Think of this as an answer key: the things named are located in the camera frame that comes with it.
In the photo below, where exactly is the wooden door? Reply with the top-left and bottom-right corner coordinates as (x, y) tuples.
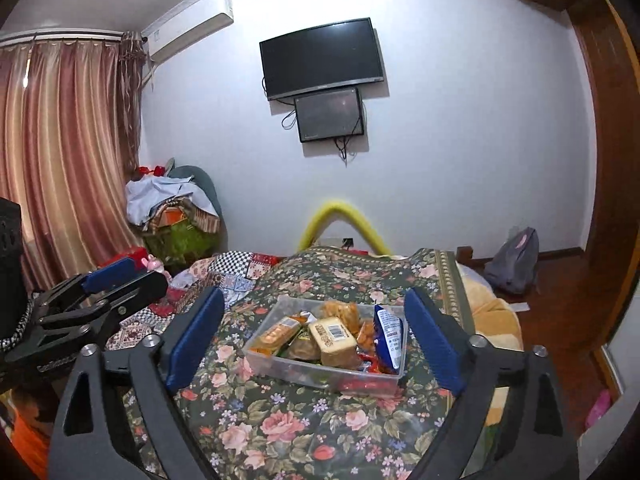
(568, 0), (639, 347)

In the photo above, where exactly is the barcode biscuit packet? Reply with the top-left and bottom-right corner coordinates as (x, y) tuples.
(308, 318), (360, 370)

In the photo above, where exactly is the grey backpack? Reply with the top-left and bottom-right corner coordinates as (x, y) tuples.
(484, 228), (539, 295)

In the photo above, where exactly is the clear plastic storage bin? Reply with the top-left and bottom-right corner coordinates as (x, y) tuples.
(243, 296), (408, 398)

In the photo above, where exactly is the red instant noodle snack packet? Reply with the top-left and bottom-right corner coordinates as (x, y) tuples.
(337, 352), (402, 396)

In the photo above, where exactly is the red box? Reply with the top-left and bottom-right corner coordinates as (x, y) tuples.
(99, 246), (149, 270)

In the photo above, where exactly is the patchwork checkered quilt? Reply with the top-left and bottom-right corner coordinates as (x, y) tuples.
(106, 250), (282, 350)

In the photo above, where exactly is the pink striped curtain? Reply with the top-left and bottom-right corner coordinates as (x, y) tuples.
(1, 32), (145, 289)

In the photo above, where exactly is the pink slipper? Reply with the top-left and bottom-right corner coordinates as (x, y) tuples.
(585, 389), (612, 430)

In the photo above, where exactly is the white air conditioner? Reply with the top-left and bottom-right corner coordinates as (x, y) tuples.
(144, 0), (234, 64)

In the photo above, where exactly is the small wall monitor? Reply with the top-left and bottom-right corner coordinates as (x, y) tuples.
(294, 87), (364, 143)

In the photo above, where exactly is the pink plush toy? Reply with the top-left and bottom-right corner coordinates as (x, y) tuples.
(141, 254), (164, 273)

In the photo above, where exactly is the pile of clothes on chair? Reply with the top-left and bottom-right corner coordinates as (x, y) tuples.
(125, 160), (224, 274)

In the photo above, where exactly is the orange cracker packet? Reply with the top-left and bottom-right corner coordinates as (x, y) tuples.
(250, 315), (304, 356)

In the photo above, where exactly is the blue white snack bag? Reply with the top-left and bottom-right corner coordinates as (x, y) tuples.
(373, 304), (404, 374)

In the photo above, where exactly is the beige fleece blanket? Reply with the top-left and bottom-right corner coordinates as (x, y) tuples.
(456, 261), (525, 428)

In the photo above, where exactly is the orange crispy snack bag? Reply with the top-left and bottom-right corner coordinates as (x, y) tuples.
(320, 300), (375, 353)

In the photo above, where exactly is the large wall television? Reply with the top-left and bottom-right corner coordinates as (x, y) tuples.
(259, 18), (384, 100)

